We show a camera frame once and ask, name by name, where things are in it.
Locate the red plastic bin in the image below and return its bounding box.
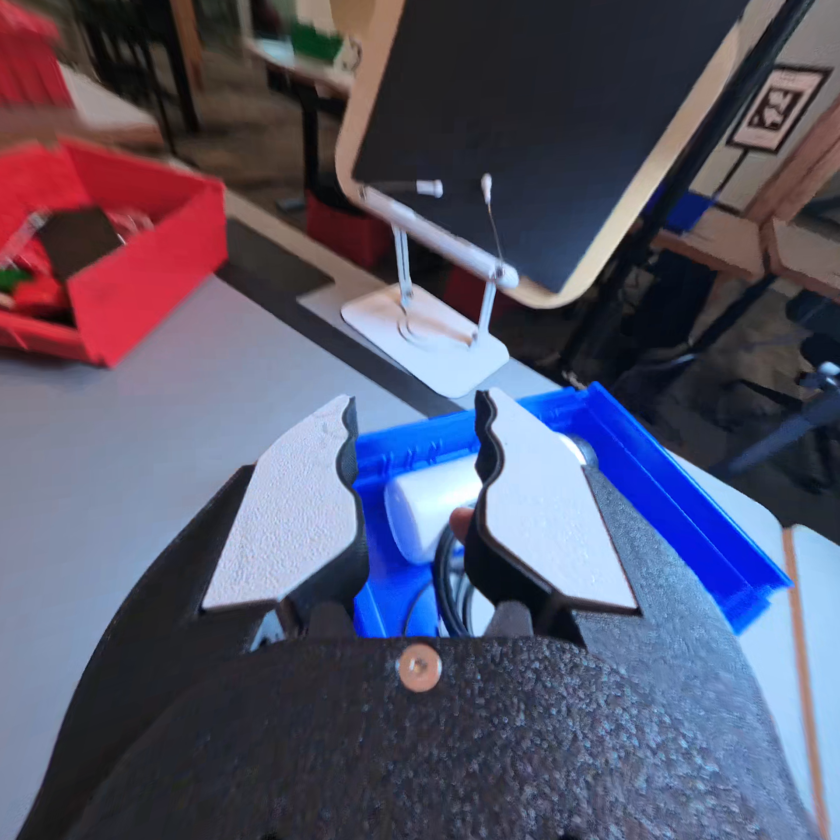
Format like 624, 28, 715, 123
0, 134, 229, 368

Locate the wooden-rimmed black board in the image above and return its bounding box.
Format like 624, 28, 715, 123
335, 0, 798, 311

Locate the red ribbed bin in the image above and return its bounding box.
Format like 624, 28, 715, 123
0, 0, 74, 109

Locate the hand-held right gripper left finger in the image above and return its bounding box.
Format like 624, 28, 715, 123
200, 394, 370, 614

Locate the white cylindrical bottle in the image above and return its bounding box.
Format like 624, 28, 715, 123
384, 432, 599, 565

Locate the blue plastic bin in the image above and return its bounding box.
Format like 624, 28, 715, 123
646, 189, 715, 238
351, 382, 794, 641

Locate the grey side table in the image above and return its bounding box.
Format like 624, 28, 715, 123
62, 66, 165, 151

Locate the framed marker sign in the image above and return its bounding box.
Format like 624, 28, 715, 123
725, 64, 834, 156

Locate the green plastic bin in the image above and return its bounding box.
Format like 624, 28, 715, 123
289, 20, 345, 64

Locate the black cable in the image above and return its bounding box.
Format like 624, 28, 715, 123
403, 518, 475, 639

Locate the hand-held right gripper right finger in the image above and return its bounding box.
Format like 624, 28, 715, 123
462, 387, 643, 616

